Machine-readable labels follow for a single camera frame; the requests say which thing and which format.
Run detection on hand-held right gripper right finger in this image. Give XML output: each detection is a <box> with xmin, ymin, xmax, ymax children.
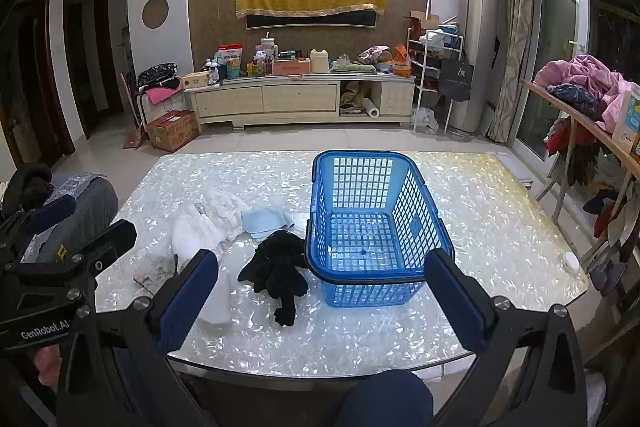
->
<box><xmin>424</xmin><ymin>248</ymin><xmax>588</xmax><ymax>427</ymax></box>

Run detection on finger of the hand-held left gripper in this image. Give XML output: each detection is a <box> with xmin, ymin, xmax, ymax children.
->
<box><xmin>0</xmin><ymin>194</ymin><xmax>77</xmax><ymax>240</ymax></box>
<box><xmin>70</xmin><ymin>220</ymin><xmax>138</xmax><ymax>288</ymax></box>

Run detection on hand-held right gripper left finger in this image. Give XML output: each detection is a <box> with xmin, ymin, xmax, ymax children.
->
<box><xmin>57</xmin><ymin>248</ymin><xmax>221</xmax><ymax>427</ymax></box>

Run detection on white cloth with dark print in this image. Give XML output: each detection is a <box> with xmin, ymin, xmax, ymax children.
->
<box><xmin>133</xmin><ymin>249</ymin><xmax>181</xmax><ymax>295</ymax></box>

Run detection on white fluffy cloth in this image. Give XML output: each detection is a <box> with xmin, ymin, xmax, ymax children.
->
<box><xmin>170</xmin><ymin>188</ymin><xmax>248</xmax><ymax>268</ymax></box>

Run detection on black plush toy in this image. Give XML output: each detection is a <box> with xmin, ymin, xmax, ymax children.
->
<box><xmin>237</xmin><ymin>230</ymin><xmax>310</xmax><ymax>328</ymax></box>

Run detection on blue plastic basket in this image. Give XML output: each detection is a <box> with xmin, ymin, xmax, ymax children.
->
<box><xmin>305</xmin><ymin>150</ymin><xmax>456</xmax><ymax>308</ymax></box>

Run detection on light blue cloth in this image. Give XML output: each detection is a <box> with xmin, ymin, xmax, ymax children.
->
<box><xmin>241</xmin><ymin>207</ymin><xmax>296</xmax><ymax>240</ymax></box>

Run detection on person's left hand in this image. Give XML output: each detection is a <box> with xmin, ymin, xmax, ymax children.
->
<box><xmin>32</xmin><ymin>347</ymin><xmax>63</xmax><ymax>385</ymax></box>

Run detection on black fuzzy cloth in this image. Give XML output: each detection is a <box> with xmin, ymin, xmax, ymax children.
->
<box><xmin>2</xmin><ymin>163</ymin><xmax>54</xmax><ymax>212</ymax></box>

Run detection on blue grey cloth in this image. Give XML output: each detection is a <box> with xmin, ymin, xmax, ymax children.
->
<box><xmin>22</xmin><ymin>172</ymin><xmax>120</xmax><ymax>263</ymax></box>

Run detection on person's leg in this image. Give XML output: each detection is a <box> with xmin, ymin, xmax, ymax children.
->
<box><xmin>334</xmin><ymin>369</ymin><xmax>435</xmax><ymax>427</ymax></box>

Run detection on dark wooden door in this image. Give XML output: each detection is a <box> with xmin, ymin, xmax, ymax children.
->
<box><xmin>0</xmin><ymin>0</ymin><xmax>76</xmax><ymax>168</ymax></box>

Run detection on pink cloth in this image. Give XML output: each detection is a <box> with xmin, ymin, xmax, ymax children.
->
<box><xmin>144</xmin><ymin>86</ymin><xmax>185</xmax><ymax>104</ymax></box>

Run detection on black spotted bag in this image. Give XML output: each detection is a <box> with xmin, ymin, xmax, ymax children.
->
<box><xmin>137</xmin><ymin>63</ymin><xmax>178</xmax><ymax>88</ymax></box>

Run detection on white plastic bag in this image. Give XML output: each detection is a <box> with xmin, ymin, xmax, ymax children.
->
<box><xmin>412</xmin><ymin>107</ymin><xmax>440</xmax><ymax>134</ymax></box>

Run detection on hanging clothes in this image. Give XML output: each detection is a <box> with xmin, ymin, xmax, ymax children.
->
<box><xmin>545</xmin><ymin>117</ymin><xmax>640</xmax><ymax>268</ymax></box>

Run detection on white red packet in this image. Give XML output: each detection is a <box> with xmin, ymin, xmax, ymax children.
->
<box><xmin>216</xmin><ymin>45</ymin><xmax>244</xmax><ymax>65</ymax></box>

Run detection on black shopping bag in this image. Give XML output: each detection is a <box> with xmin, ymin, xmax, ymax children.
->
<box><xmin>439</xmin><ymin>57</ymin><xmax>474</xmax><ymax>102</ymax></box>

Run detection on wooden clothes rack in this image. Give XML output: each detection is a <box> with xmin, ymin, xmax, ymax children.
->
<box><xmin>520</xmin><ymin>79</ymin><xmax>640</xmax><ymax>268</ymax></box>

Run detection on white shelf rack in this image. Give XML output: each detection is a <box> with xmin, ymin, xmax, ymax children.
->
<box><xmin>406</xmin><ymin>24</ymin><xmax>463</xmax><ymax>128</ymax></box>

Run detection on cream television cabinet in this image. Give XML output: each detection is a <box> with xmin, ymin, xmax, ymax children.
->
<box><xmin>184</xmin><ymin>72</ymin><xmax>417</xmax><ymax>132</ymax></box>

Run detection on white printed carton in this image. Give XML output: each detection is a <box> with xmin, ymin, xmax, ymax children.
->
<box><xmin>612</xmin><ymin>83</ymin><xmax>640</xmax><ymax>155</ymax></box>

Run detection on orange packet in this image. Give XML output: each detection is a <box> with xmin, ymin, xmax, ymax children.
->
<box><xmin>393</xmin><ymin>44</ymin><xmax>413</xmax><ymax>75</ymax></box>

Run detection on pink box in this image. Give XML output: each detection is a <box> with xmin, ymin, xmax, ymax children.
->
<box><xmin>271</xmin><ymin>57</ymin><xmax>311</xmax><ymax>76</ymax></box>

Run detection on green cloth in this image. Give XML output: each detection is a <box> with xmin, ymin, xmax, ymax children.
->
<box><xmin>330</xmin><ymin>62</ymin><xmax>377</xmax><ymax>74</ymax></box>

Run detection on pile of pink clothes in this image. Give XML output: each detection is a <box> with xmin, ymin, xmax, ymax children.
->
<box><xmin>534</xmin><ymin>55</ymin><xmax>633</xmax><ymax>132</ymax></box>

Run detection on patterned snack bag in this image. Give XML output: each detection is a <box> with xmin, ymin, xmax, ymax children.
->
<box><xmin>358</xmin><ymin>46</ymin><xmax>391</xmax><ymax>64</ymax></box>

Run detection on patterned curtain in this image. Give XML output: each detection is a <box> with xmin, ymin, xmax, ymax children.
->
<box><xmin>487</xmin><ymin>0</ymin><xmax>536</xmax><ymax>142</ymax></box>

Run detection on open cardboard box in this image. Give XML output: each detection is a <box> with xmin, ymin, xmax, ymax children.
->
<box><xmin>404</xmin><ymin>10</ymin><xmax>440</xmax><ymax>38</ymax></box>

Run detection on standing air conditioner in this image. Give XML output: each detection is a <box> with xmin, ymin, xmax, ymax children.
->
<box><xmin>447</xmin><ymin>0</ymin><xmax>502</xmax><ymax>132</ymax></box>

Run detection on black television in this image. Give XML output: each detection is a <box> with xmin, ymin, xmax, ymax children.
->
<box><xmin>245</xmin><ymin>4</ymin><xmax>379</xmax><ymax>30</ymax></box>

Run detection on round wall decoration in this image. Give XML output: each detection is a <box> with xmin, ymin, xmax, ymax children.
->
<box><xmin>141</xmin><ymin>0</ymin><xmax>170</xmax><ymax>30</ymax></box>

